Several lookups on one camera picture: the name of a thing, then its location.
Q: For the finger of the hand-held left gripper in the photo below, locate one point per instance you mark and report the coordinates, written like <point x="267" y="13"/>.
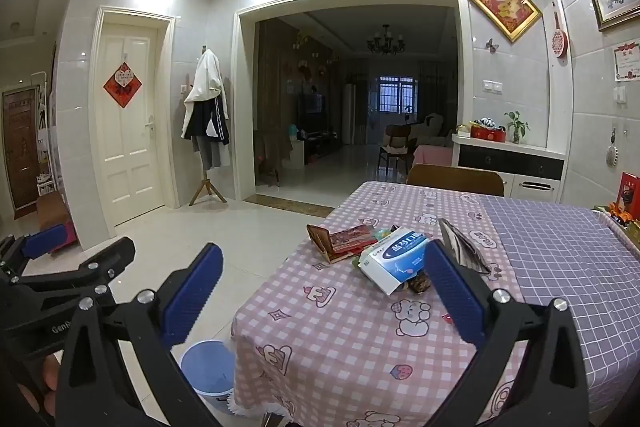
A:
<point x="45" y="239"/>
<point x="110" y="257"/>

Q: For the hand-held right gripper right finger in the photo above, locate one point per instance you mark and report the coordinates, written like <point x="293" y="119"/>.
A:
<point x="452" y="292"/>

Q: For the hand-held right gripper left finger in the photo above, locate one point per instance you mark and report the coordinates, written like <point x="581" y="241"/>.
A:
<point x="192" y="292"/>

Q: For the blue plastic waste bin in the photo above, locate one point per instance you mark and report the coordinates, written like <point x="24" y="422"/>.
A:
<point x="205" y="367"/>

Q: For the person's left hand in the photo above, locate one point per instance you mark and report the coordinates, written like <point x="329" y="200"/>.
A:
<point x="50" y="379"/>

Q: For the pink box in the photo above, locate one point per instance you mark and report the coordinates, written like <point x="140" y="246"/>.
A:
<point x="67" y="239"/>

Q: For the silver foil bag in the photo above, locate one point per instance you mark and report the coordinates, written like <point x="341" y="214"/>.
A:
<point x="465" y="249"/>

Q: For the blue and white carton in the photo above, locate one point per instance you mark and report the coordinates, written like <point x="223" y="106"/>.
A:
<point x="395" y="257"/>

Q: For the white shelf rack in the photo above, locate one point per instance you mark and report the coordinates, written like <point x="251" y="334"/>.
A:
<point x="47" y="147"/>

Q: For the carved wooden entry door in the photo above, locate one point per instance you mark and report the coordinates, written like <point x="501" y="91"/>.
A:
<point x="20" y="147"/>

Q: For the white panel door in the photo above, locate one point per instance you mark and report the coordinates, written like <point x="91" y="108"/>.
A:
<point x="130" y="157"/>

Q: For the wooden coat stand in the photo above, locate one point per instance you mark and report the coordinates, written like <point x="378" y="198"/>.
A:
<point x="206" y="188"/>

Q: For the purple checked tablecloth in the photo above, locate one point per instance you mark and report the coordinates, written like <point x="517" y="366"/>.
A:
<point x="560" y="257"/>

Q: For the red printed flat packet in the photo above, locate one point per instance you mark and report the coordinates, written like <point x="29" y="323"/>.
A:
<point x="352" y="238"/>

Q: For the pink checked tablecloth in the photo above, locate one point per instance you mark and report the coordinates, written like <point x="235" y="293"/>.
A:
<point x="325" y="332"/>

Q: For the red brown flat packet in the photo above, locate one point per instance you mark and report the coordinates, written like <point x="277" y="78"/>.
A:
<point x="320" y="239"/>

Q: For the pink covered side table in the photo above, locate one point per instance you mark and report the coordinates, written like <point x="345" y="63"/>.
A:
<point x="432" y="155"/>

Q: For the grey trousers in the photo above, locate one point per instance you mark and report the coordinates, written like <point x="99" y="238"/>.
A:
<point x="212" y="154"/>

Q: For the white and black sideboard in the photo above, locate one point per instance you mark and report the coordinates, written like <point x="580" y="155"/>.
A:
<point x="510" y="164"/>

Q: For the wooden chair with cushion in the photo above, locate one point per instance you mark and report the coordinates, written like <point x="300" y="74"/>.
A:
<point x="395" y="147"/>

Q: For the red tin box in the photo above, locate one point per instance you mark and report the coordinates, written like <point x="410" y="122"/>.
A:
<point x="487" y="135"/>

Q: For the brown draped cloth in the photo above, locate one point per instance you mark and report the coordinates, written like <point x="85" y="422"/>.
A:
<point x="272" y="152"/>

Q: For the light sofa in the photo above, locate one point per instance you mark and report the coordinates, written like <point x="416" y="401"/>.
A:
<point x="432" y="129"/>

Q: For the red diamond door decoration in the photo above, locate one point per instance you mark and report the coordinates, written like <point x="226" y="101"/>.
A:
<point x="120" y="87"/>

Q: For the green potted plant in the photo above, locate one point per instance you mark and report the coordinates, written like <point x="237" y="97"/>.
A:
<point x="516" y="124"/>

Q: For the tray of colourful items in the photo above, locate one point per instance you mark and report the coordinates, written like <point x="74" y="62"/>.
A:
<point x="622" y="222"/>

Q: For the teal round object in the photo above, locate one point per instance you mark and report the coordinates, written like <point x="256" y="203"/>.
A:
<point x="292" y="131"/>

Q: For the dark television cabinet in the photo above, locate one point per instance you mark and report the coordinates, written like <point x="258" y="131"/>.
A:
<point x="322" y="147"/>

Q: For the red gift box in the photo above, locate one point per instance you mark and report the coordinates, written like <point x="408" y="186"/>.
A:
<point x="630" y="194"/>

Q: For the barred window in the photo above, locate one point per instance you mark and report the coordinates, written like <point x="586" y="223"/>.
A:
<point x="396" y="94"/>

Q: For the white standing air conditioner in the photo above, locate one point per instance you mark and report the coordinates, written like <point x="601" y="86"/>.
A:
<point x="349" y="114"/>

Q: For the television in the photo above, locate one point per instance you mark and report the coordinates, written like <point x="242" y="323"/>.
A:
<point x="312" y="109"/>

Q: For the dark chandelier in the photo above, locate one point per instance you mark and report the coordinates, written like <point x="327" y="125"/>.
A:
<point x="385" y="42"/>

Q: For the gold diamond framed picture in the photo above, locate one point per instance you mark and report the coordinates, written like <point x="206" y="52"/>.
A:
<point x="505" y="4"/>

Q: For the white double light switch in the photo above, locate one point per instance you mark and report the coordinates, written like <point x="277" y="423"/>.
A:
<point x="492" y="85"/>

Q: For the butterfly wall decoration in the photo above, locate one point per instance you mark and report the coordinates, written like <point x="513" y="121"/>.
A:
<point x="492" y="45"/>

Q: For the single white wall switch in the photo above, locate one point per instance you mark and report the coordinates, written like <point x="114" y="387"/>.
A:
<point x="620" y="95"/>

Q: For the red round wall ornament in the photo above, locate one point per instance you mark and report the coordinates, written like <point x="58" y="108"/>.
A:
<point x="560" y="42"/>

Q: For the wall certificate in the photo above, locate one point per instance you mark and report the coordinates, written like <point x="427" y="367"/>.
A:
<point x="627" y="59"/>

